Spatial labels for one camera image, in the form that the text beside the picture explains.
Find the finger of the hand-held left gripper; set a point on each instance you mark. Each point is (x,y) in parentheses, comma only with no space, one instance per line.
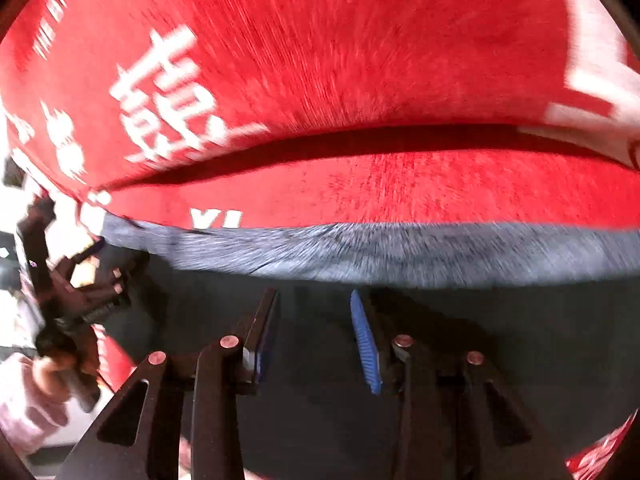
(80,260)
(112,292)

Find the dark pants with grey waistband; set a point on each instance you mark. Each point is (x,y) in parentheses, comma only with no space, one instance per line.
(450,262)

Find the person's left hand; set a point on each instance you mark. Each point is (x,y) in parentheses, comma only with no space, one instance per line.
(52,377)

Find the red printed blanket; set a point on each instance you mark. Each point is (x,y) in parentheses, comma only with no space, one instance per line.
(350,70)

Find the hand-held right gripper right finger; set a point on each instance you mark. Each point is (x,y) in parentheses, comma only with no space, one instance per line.
(365,347)

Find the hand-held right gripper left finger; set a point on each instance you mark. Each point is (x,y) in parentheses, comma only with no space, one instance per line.
(264,345)

